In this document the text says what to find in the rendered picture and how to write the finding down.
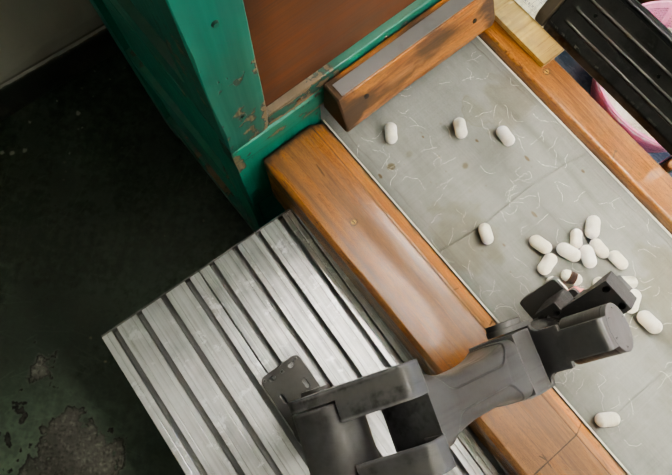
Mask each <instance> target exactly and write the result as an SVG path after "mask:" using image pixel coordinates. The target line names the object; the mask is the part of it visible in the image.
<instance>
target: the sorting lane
mask: <svg viewBox="0 0 672 475"><path fill-rule="evenodd" d="M459 117H460V118H463V119H464V120H465V122H466V128H467V132H468V133H467V136H466V137H465V138H463V139H459V138H457V137H456V135H455V130H454V126H453V122H454V120H455V119H456V118H459ZM389 122H392V123H394V124H395V125H396V126H397V136H398V139H397V141H396V142H395V143H394V144H389V143H387V142H386V140H385V125H386V124H387V123H389ZM323 124H324V125H326V126H327V128H328V129H329V130H330V131H331V132H332V133H333V135H334V136H335V137H336V138H337V139H338V140H339V141H340V143H341V144H342V145H343V146H344V147H345V148H346V150H347V151H348V152H349V153H350V154H351V155H352V157H353V158H354V159H355V160H356V161H357V162H358V163H359V165H360V166H361V167H362V168H363V169H364V170H365V172H366V173H367V174H368V175H369V176H370V177H371V179H372V180H373V181H374V182H375V183H376V184H377V185H378V187H379V188H380V189H381V190H382V191H383V192H384V194H385V195H386V196H387V197H388V198H389V199H390V201H391V202H392V203H393V204H394V205H395V206H396V207H397V209H398V210H399V211H400V212H401V213H402V214H403V216H404V217H405V218H406V219H407V220H408V221H409V223H410V224H411V225H412V226H413V227H414V228H415V229H416V231H417V232H418V233H419V234H420V235H421V236H422V238H423V239H424V240H425V241H426V242H427V243H428V245H429V246H430V247H431V248H432V249H433V250H434V251H435V253H436V254H437V255H438V256H439V257H440V258H441V260H442V261H443V262H444V263H445V264H446V265H447V266H448V268H449V269H450V270H451V271H452V272H453V273H454V275H455V276H456V277H457V278H458V279H459V280H460V282H461V283H462V284H463V285H464V286H465V287H466V288H467V290H468V291H469V292H470V293H471V294H472V295H473V297H474V298H475V299H476V300H477V301H478V302H479V304H480V305H481V306H482V307H483V308H484V309H485V310H486V312H487V313H488V314H489V315H490V316H491V317H492V319H493V320H494V321H495V322H496V323H497V324H498V323H501V322H504V321H507V320H510V319H513V318H516V317H519V319H520V322H521V321H524V320H527V319H528V320H529V323H530V324H531V322H532V321H533V319H532V318H531V317H530V315H529V314H528V313H527V312H526V311H525V310H524V309H523V307H522V306H521V305H520V302H521V300H522V299H523V298H524V297H525V296H527V295H528V294H529V293H531V292H533V291H535V290H536V289H538V288H539V287H541V286H542V285H543V284H545V283H546V279H547V278H548V277H550V276H557V277H559V280H560V281H561V282H562V283H563V284H564V285H565V286H566V287H567V288H568V289H570V288H571V287H573V286H576V285H572V284H569V283H567V282H565V281H564V280H562V278H561V272H562V271H563V270H566V269H568V270H572V271H574V272H576V273H578V274H580V275H581V276H582V279H583V280H582V283H581V284H580V285H577V287H579V288H581V289H582V288H584V289H585V290H587V289H588V288H589V287H590V286H592V281H593V279H594V278H596V277H603V276H604V275H606V274H607V273H608V272H609V271H612V272H613V273H614V274H615V275H621V276H634V277H635V278H636V279H637V280H638V285H637V287H635V288H633V289H637V290H639V291H640V293H641V295H642V297H641V301H640V305H639V309H638V311H637V312H635V313H627V312H626V313H625V318H626V320H627V322H628V324H629V326H630V329H631V332H632V336H633V349H632V351H631V352H627V353H623V354H620V355H616V356H612V357H608V358H604V359H600V360H597V361H593V362H589V363H585V364H581V365H579V364H576V363H575V365H576V366H575V367H574V368H572V369H568V370H564V371H560V372H557V373H556V374H555V375H554V376H553V377H554V381H555V383H556V386H554V387H552V388H553V389H554V390H555V392H556V393H557V394H558V395H559V396H560V397H561V398H562V400H563V401H564V402H565V403H566V404H567V405H568V407H569V408H570V409H571V410H572V411H573V412H574V413H575V415H576V416H577V417H578V418H579V419H580V420H581V422H582V423H583V424H584V425H585V426H586V427H587V429H588V430H589V431H590V432H591V433H592V434H593V435H594V437H595V438H596V439H597V440H598V441H599V442H600V444H601V445H602V446H603V447H604V448H605V449H606V451H607V452H608V453H609V454H610V455H611V456H612V457H613V459H614V460H615V461H616V462H617V463H618V464H619V466H620V467H621V468H622V469H623V470H624V471H625V473H626V474H627V475H672V235H671V234H670V233H669V232H668V230H667V229H666V228H665V227H664V226H663V225H662V224H661V223H660V222H659V221H658V220H657V219H656V218H655V217H654V216H653V215H652V214H651V213H650V212H649V211H648V210H647V209H646V208H645V207H644V206H643V205H642V204H641V203H640V202H639V201H638V200H637V199H636V198H635V197H634V196H633V194H632V193H631V192H630V191H629V190H628V189H627V188H626V187H625V186H624V185H623V184H622V183H621V182H620V181H619V180H618V179H617V178H616V177H615V176H614V175H613V174H612V173H611V172H610V171H609V170H608V169H607V168H606V167H605V166H604V165H603V164H602V163H601V162H600V161H599V160H598V159H597V157H596V156H595V155H594V154H593V153H592V152H591V151H590V150H589V149H588V148H587V147H586V146H585V145H584V144H583V143H582V142H581V141H580V140H579V139H578V138H577V137H576V136H575V135H574V134H573V133H572V132H571V131H570V130H569V129H568V128H567V127H566V126H565V125H564V124H563V123H562V121H561V120H560V119H559V118H558V117H557V116H556V115H555V114H554V113H553V112H552V111H551V110H550V109H549V108H548V107H547V106H546V105H545V104H544V103H543V102H542V101H541V100H540V99H539V98H538V97H537V96H536V95H535V94H534V93H533V92H532V91H531V90H530V89H529V88H528V87H527V85H526V84H525V83H524V82H523V81H522V80H521V79H520V78H519V77H518V76H517V75H516V74H515V73H514V72H513V71H512V70H511V69H510V68H509V67H508V66H507V65H506V64H505V63H504V62H503V61H502V60H501V59H500V58H499V57H498V56H497V55H496V54H495V53H494V52H493V51H492V49H491V48H490V47H489V46H488V45H487V44H486V43H485V42H484V41H483V40H482V39H481V38H480V37H479V36H477V37H476V38H474V39H473V40H472V41H470V42H469V43H467V44H466V45H465V46H463V47H462V48H461V49H459V50H458V51H457V52H455V53H454V54H453V55H451V56H450V57H448V58H447V59H446V60H444V61H443V62H441V63H440V64H439V65H437V66H436V67H435V68H433V69H432V70H430V71H429V72H427V73H426V74H425V75H423V76H422V77H420V78H419V79H417V80H416V81H414V82H413V83H412V84H411V85H409V86H408V87H406V88H405V89H404V90H402V91H401V92H400V93H398V94H397V95H396V96H394V97H393V98H392V99H390V100H389V101H388V102H386V103H385V104H384V105H382V106H381V107H380V108H379V109H377V110H376V111H375V112H373V113H372V114H371V115H369V116H368V117H367V118H365V119H364V120H363V121H362V122H360V123H359V124H358V125H357V126H355V127H354V128H353V129H351V130H350V131H349V132H347V131H345V130H344V129H343V128H342V127H341V126H340V124H339V123H338V122H337V121H336V120H335V119H334V118H333V116H332V115H330V116H328V117H327V118H325V119H324V120H323ZM500 126H506V127H508V129H509V130H510V132H511V133H512V134H513V136H514V137H515V142H514V144H513V145H511V146H505V145H504V144H503V143H502V141H501V140H500V139H499V137H498V136H497V134H496V130H497V128H498V127H500ZM591 215H596V216H598V217H599V218H600V221H601V225H600V234H599V236H598V237H597V239H600V240H601V241H602V242H603V243H604V244H605V246H606V247H607V248H608V249H609V252H611V251H613V250H616V251H619V252H620V253H621V254H622V255H623V256H624V257H625V258H626V259H627V261H628V267H627V268H626V269H624V270H620V269H618V268H617V267H616V266H615V265H614V264H613V263H612V262H611V261H610V260H609V259H608V257H607V258H599V257H598V256H597V255H596V254H595V256H596V259H597V264H596V266H595V267H593V268H587V267H585V266H584V265H583V262H582V260H581V258H580V260H579V261H577V262H571V261H569V260H567V259H565V258H564V257H562V256H560V255H559V254H558V253H557V250H556V248H557V245H558V244H560V243H563V242H565V243H568V244H570V232H571V231H572V230H573V229H580V230H581V231H582V233H583V235H582V242H583V244H582V246H583V245H589V244H590V241H591V240H592V239H590V238H588V237H587V236H586V235H585V224H586V219H587V218H588V217H589V216H591ZM482 223H487V224H489V225H490V227H491V230H492V233H493V237H494V240H493V242H492V243H491V244H489V245H487V244H484V243H483V242H482V241H481V238H480V235H479V232H478V227H479V225H480V224H482ZM533 235H539V236H541V237H542V238H544V239H545V240H547V241H548V242H550V243H551V245H552V250H551V252H549V253H552V254H554V255H556V257H557V263H556V265H555V266H554V267H553V269H552V270H551V272H550V273H549V274H547V275H541V274H540V273H539V272H538V271H537V266H538V264H539V263H540V262H541V260H542V258H543V257H544V255H546V254H543V253H541V252H539V251H538V250H536V249H535V248H533V247H532V246H531V245H530V243H529V240H530V238H531V236H533ZM582 246H581V247H582ZM589 246H590V245H589ZM643 310H646V311H649V312H650V313H652V314H653V315H654V316H655V317H656V318H657V319H658V320H659V321H660V322H661V323H662V326H663V328H662V331H661V332H660V333H658V334H652V333H650V332H648V331H647V330H646V329H645V328H644V327H643V326H642V325H641V324H640V323H639V322H638V320H637V314H638V313H639V312H640V311H643ZM603 412H616V413H617V414H618V415H619V416H620V419H621V421H620V424H619V425H617V426H613V427H599V426H598V425H597V424H596V423H595V416H596V414H598V413H603Z"/></svg>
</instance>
